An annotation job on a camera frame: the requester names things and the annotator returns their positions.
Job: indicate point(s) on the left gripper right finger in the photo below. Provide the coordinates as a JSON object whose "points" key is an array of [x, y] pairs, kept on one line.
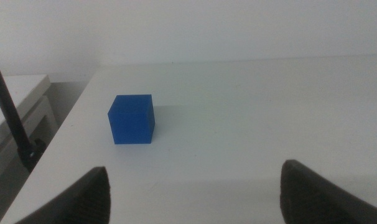
{"points": [[309, 199]]}

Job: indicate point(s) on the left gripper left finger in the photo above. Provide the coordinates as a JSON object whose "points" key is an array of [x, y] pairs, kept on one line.
{"points": [[86, 199]]}

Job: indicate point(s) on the blue foam cube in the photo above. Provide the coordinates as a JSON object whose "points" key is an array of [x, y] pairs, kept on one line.
{"points": [[131, 121]]}

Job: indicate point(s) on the black pole with clamp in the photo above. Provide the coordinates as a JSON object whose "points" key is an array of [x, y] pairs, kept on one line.
{"points": [[8, 109]]}

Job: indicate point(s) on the white side cabinet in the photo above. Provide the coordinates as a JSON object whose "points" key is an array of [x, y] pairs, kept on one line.
{"points": [[17, 90]]}

